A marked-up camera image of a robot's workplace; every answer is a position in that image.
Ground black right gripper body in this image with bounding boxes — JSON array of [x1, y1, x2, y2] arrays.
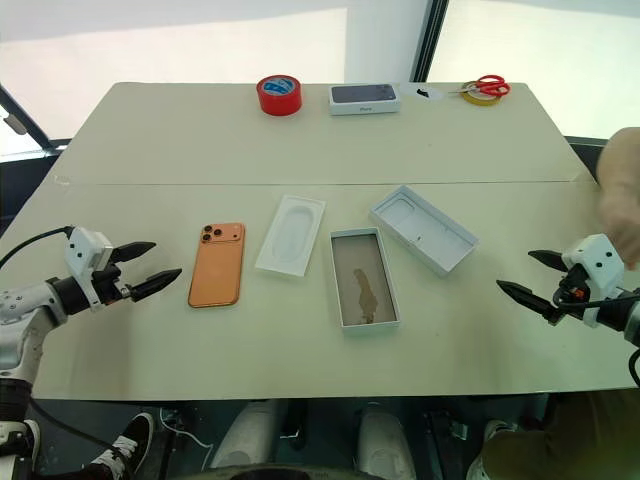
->
[[548, 264, 591, 327]]

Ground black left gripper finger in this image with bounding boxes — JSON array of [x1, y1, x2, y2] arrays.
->
[[130, 268, 184, 303], [110, 241, 158, 263]]

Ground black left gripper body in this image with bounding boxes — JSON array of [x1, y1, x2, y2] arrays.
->
[[93, 261, 135, 307]]

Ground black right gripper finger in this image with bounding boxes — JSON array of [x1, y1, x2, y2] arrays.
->
[[528, 249, 569, 274], [495, 279, 556, 322]]

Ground orange smartphone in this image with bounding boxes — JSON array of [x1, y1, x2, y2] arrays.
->
[[187, 221, 247, 310]]

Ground orange phone box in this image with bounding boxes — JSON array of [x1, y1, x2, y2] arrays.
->
[[368, 184, 481, 278]]

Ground white moulded tray insert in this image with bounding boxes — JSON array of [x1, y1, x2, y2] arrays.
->
[[254, 193, 328, 278]]

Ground white phone box base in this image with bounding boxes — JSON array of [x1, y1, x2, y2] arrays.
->
[[329, 226, 403, 337]]

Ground closed dark-print phone box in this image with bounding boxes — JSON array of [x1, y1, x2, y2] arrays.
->
[[327, 82, 404, 117]]

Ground person's bare hand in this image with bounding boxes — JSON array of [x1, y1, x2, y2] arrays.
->
[[596, 126, 640, 272]]

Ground olive trouser leg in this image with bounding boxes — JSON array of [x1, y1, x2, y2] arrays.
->
[[478, 389, 640, 480]]

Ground black and white sneaker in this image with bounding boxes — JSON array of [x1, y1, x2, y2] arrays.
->
[[81, 411, 157, 480]]

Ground black metal base part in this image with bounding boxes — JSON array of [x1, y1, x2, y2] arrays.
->
[[423, 407, 470, 454]]

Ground yellow tape roll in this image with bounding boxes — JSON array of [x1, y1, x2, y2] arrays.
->
[[460, 81, 506, 105]]

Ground pale grey rounded leg shell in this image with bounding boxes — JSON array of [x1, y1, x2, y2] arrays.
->
[[208, 399, 282, 472], [356, 401, 417, 480]]

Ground white disc with black mark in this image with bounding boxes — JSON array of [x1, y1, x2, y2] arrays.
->
[[401, 81, 447, 102]]

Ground red tape roll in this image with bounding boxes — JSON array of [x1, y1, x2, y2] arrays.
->
[[255, 74, 304, 117]]

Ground black window pillar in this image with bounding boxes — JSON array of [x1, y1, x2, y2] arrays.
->
[[408, 0, 450, 84]]

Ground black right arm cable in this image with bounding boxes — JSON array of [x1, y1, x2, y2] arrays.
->
[[553, 292, 640, 390]]

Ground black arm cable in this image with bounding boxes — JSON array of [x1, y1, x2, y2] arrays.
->
[[553, 292, 640, 390], [0, 226, 76, 267]]

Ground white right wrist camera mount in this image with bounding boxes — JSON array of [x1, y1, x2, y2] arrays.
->
[[561, 233, 627, 329]]

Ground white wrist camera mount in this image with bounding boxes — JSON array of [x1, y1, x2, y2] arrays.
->
[[63, 226, 115, 312], [561, 233, 627, 329]]

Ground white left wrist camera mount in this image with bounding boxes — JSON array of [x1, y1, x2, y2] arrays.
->
[[63, 226, 115, 312]]

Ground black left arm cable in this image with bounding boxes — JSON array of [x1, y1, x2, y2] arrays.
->
[[0, 226, 76, 267]]

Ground dark slanted window frame bar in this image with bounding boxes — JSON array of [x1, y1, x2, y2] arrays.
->
[[0, 83, 71, 152]]

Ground white window handle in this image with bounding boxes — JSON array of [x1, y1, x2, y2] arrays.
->
[[0, 110, 27, 135]]

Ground red-handled scissors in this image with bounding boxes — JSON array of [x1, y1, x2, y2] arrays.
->
[[447, 74, 512, 98]]

